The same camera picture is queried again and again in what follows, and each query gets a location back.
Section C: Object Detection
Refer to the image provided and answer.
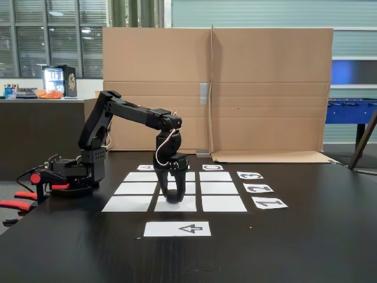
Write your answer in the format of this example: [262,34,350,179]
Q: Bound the black round token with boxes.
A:
[165,190,183,204]

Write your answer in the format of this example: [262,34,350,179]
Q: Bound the white nine-square grid sheet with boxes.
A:
[101,171,248,213]

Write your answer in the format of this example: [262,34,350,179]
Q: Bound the white arrow paper sheet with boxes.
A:
[143,221,212,238]

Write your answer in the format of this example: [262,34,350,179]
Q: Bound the paper sheet number 3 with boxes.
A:
[237,171,264,180]

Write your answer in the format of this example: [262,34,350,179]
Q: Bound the paper sheet number 2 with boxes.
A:
[243,183,275,194]

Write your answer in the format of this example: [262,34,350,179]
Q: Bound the paper sheet number 1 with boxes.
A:
[252,198,289,210]

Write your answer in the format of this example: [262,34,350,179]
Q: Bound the red black bar clamp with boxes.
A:
[29,169,71,204]
[0,190,39,227]

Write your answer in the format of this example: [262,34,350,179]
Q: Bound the large brown cardboard screen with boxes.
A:
[84,25,338,164]

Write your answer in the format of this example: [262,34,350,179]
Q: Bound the black mini fridge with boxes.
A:
[42,64,78,98]

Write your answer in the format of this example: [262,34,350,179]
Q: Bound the orange snack bag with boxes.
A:
[37,89,64,100]

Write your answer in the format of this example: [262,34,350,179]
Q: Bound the dark brown counter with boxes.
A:
[0,98,104,181]

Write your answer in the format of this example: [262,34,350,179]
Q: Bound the blue foosball table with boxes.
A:
[325,98,377,154]

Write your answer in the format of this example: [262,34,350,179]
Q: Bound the dark slanted stand leg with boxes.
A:
[348,111,377,170]

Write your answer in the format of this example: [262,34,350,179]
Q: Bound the red white servo cable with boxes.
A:
[154,110,181,167]

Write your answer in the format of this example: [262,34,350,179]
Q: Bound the black power cable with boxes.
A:
[16,166,48,192]

